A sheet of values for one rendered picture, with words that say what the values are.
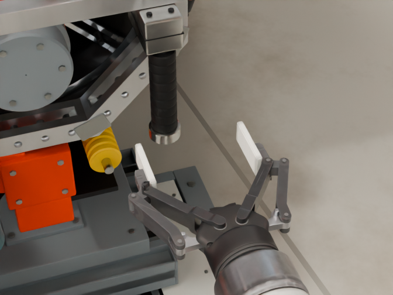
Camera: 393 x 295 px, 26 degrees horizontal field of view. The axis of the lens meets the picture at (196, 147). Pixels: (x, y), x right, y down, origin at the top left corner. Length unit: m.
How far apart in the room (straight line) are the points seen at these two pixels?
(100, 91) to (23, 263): 0.45
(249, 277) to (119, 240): 0.90
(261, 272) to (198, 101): 1.56
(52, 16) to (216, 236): 0.33
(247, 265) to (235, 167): 1.34
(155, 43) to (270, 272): 0.35
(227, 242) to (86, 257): 0.86
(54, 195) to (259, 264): 0.69
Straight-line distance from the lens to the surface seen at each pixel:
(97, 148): 1.48
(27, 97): 1.17
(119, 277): 1.76
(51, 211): 1.53
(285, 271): 0.87
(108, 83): 1.43
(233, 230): 0.91
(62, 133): 1.42
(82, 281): 1.79
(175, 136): 1.17
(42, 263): 1.73
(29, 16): 1.04
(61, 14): 1.05
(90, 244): 1.75
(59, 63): 1.15
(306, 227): 2.07
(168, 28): 1.06
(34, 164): 1.44
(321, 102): 2.41
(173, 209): 0.97
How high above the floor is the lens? 1.56
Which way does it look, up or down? 44 degrees down
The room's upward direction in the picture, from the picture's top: straight up
